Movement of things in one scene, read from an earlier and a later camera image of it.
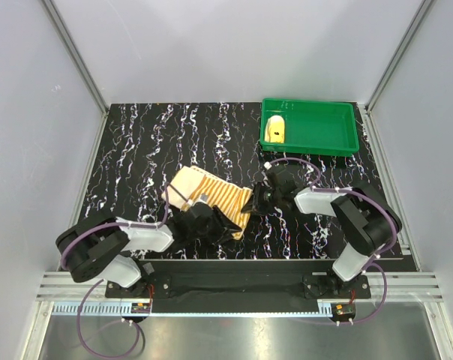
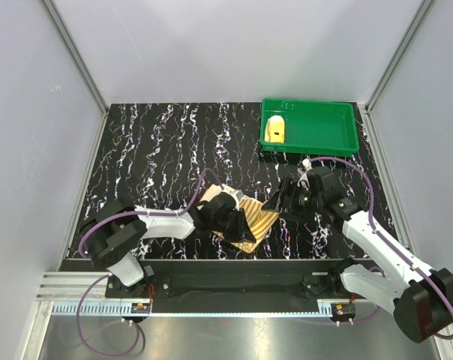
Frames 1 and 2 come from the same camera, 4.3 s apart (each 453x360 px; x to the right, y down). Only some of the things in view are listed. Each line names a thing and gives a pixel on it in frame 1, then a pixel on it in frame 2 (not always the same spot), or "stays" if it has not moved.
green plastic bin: [312, 127] stays
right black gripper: [254, 203] → [290, 190]
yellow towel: [274, 130] stays
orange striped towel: [191, 186] → [259, 220]
